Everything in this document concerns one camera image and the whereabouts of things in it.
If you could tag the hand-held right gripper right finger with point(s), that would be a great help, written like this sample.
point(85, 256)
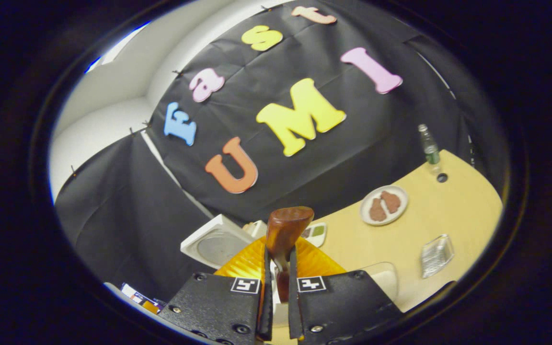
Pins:
point(293, 306)

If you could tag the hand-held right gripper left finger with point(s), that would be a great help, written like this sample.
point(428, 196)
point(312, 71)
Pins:
point(266, 297)

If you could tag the white rice cooker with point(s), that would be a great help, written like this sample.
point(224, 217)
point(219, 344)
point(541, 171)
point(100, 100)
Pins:
point(218, 247)

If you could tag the brown wooden spoon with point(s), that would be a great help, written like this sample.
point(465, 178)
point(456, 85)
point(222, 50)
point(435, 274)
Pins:
point(285, 230)

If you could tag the white uncooked rice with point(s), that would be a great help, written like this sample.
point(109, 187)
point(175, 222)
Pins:
point(387, 287)

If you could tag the metal mesh chopstick holder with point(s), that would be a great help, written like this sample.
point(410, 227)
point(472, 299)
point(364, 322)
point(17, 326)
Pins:
point(437, 256)

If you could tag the clear plastic rice container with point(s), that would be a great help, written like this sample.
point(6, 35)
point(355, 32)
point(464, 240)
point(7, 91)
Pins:
point(376, 267)

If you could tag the white toaster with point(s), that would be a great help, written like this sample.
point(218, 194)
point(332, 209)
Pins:
point(259, 230)

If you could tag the white divided sauce dish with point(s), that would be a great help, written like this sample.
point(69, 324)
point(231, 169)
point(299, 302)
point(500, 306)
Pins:
point(318, 232)

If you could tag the brown meat piece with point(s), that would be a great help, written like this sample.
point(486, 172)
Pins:
point(377, 210)
point(391, 201)

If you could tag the round white plate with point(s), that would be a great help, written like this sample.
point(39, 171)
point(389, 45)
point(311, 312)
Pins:
point(400, 213)

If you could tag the black backdrop cloth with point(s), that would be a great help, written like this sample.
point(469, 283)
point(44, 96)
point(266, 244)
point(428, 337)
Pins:
point(376, 143)

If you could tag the black round table grommet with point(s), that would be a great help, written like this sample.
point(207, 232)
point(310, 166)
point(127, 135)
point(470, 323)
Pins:
point(442, 178)

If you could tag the clear green label bottle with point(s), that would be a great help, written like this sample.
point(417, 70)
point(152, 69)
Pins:
point(430, 148)

